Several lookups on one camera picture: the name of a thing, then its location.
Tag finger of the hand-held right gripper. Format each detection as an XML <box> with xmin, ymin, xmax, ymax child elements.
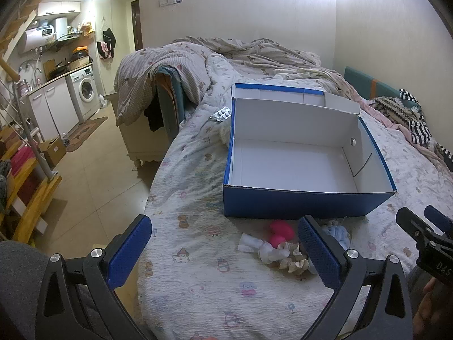
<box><xmin>396</xmin><ymin>207</ymin><xmax>430</xmax><ymax>247</ymax></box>
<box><xmin>425</xmin><ymin>205</ymin><xmax>453</xmax><ymax>238</ymax></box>

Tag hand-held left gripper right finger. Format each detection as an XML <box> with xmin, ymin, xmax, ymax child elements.
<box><xmin>298</xmin><ymin>215</ymin><xmax>414</xmax><ymax>340</ymax></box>

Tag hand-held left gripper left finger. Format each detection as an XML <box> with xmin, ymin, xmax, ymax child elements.
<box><xmin>35</xmin><ymin>214</ymin><xmax>153</xmax><ymax>340</ymax></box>

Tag small white fuzzy sock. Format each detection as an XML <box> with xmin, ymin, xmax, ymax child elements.
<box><xmin>278</xmin><ymin>241</ymin><xmax>312</xmax><ymax>275</ymax></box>

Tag light blue fluffy cloth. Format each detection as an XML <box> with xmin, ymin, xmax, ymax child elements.
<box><xmin>320</xmin><ymin>220</ymin><xmax>352</xmax><ymax>250</ymax></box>

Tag beige sock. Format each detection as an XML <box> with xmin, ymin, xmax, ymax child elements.
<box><xmin>258</xmin><ymin>246</ymin><xmax>291</xmax><ymax>264</ymax></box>

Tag pink makeup sponge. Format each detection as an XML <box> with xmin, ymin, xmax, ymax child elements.
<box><xmin>267</xmin><ymin>220</ymin><xmax>295</xmax><ymax>249</ymax></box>

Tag small white cloth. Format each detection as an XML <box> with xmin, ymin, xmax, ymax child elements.
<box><xmin>237</xmin><ymin>233</ymin><xmax>264</xmax><ymax>254</ymax></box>

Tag blue cardboard box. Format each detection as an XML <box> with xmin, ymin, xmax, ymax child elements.
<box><xmin>222</xmin><ymin>82</ymin><xmax>397</xmax><ymax>219</ymax></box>

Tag person's right hand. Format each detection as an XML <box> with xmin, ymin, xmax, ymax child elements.
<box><xmin>414</xmin><ymin>278</ymin><xmax>453</xmax><ymax>340</ymax></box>

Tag black white striped cloth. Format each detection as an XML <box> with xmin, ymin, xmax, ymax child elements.
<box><xmin>400</xmin><ymin>88</ymin><xmax>453</xmax><ymax>171</ymax></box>

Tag pink bed cloth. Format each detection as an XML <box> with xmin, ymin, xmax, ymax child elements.
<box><xmin>333</xmin><ymin>76</ymin><xmax>439</xmax><ymax>160</ymax></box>

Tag beige patterned knit blanket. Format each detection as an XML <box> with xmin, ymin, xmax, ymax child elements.
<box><xmin>373</xmin><ymin>95</ymin><xmax>430</xmax><ymax>135</ymax></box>

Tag person's grey clothing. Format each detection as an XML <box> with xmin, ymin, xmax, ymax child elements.
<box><xmin>0</xmin><ymin>241</ymin><xmax>89</xmax><ymax>340</ymax></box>

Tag brown cardboard box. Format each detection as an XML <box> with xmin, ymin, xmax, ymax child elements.
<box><xmin>38</xmin><ymin>137</ymin><xmax>67</xmax><ymax>168</ymax></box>

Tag brown floor rug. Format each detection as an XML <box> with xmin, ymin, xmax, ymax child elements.
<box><xmin>65</xmin><ymin>116</ymin><xmax>108</xmax><ymax>153</ymax></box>

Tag black hanging cloth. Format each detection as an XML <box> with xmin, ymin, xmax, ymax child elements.
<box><xmin>143</xmin><ymin>94</ymin><xmax>165</xmax><ymax>131</ymax></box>

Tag cream fleece cloth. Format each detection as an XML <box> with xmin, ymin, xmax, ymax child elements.
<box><xmin>216</xmin><ymin>120</ymin><xmax>234</xmax><ymax>147</ymax></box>

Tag teal pillow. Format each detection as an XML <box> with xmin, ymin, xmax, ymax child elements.
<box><xmin>344</xmin><ymin>65</ymin><xmax>422</xmax><ymax>109</ymax></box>

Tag white base cabinet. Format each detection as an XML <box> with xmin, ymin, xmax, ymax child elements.
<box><xmin>28</xmin><ymin>78</ymin><xmax>80</xmax><ymax>140</ymax></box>

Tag silver pill blister pack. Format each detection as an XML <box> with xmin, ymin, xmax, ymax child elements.
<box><xmin>209</xmin><ymin>106</ymin><xmax>232</xmax><ymax>123</ymax></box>

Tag white washing machine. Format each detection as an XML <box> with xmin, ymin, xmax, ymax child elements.
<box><xmin>65</xmin><ymin>65</ymin><xmax>101</xmax><ymax>121</ymax></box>

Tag grey printed duvet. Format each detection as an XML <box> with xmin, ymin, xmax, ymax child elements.
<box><xmin>114</xmin><ymin>36</ymin><xmax>321</xmax><ymax>126</ymax></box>

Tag dark hanging clothes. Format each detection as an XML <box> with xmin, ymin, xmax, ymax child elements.
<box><xmin>97</xmin><ymin>27</ymin><xmax>117</xmax><ymax>59</ymax></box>

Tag dark door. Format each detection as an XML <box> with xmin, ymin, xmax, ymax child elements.
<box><xmin>131</xmin><ymin>0</ymin><xmax>145</xmax><ymax>52</ymax></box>

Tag white water heater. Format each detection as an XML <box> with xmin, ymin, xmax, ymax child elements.
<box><xmin>18</xmin><ymin>25</ymin><xmax>57</xmax><ymax>55</ymax></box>

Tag white range hood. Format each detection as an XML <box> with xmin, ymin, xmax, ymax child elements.
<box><xmin>53</xmin><ymin>16</ymin><xmax>69</xmax><ymax>41</ymax></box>

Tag cream bed frame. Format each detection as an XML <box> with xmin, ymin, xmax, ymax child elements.
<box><xmin>118</xmin><ymin>113</ymin><xmax>167</xmax><ymax>165</ymax></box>

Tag white wall cabinet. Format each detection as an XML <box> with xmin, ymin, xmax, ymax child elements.
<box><xmin>37</xmin><ymin>1</ymin><xmax>83</xmax><ymax>18</ymax></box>

